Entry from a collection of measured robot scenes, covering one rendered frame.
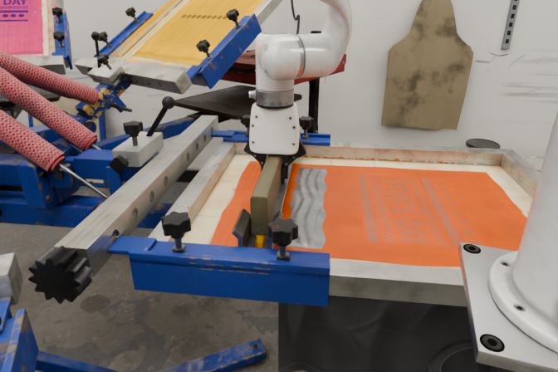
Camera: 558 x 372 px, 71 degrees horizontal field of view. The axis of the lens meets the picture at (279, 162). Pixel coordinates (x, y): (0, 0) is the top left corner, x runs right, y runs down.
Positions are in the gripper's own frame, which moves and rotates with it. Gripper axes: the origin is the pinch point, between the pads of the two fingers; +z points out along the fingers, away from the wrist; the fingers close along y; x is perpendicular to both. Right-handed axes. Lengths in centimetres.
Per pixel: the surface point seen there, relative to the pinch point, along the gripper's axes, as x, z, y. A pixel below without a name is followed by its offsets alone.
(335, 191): 4.5, 6.0, 13.2
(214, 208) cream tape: -6.8, 6.0, -11.8
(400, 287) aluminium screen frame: -29.7, 3.4, 22.2
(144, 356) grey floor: 33, 102, -59
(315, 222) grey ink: -10.4, 5.4, 9.4
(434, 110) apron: 191, 36, 83
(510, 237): -10.7, 5.7, 45.0
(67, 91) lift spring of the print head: 23, -10, -61
